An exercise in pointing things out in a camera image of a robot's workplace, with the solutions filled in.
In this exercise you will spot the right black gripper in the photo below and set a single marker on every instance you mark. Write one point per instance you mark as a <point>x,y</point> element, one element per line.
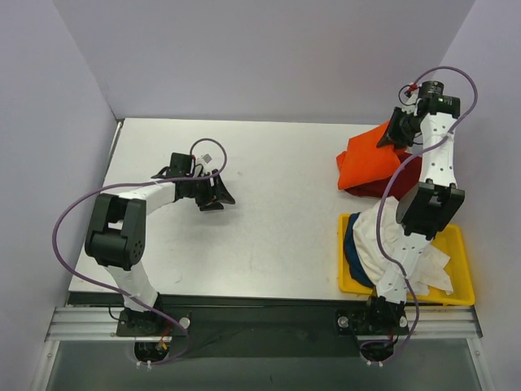
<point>398,127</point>

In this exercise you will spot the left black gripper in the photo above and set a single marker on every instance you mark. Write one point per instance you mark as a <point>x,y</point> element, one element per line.
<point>212,194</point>

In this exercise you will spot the orange t shirt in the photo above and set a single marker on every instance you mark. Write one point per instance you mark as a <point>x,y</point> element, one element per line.
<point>364,162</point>

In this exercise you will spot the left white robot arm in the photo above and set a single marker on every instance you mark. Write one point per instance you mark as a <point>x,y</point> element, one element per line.
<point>116,236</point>

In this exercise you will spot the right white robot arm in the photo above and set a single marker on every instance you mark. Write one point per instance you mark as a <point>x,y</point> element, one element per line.
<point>431,204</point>

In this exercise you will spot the dark red folded t shirt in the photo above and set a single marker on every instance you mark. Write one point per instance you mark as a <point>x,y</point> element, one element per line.
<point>405,181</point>

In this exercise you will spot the yellow plastic tray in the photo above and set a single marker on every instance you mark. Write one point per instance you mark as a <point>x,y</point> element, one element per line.
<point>449,241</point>

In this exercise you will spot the navy blue t shirt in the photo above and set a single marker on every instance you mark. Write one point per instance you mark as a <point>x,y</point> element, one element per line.
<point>355,268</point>

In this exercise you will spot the white t shirt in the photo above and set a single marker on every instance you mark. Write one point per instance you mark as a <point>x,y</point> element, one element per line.
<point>428,273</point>

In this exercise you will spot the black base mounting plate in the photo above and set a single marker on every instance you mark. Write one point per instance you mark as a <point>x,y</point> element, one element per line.
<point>231,327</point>

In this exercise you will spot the aluminium frame rail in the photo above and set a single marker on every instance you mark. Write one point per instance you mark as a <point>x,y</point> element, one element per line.
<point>435,322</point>

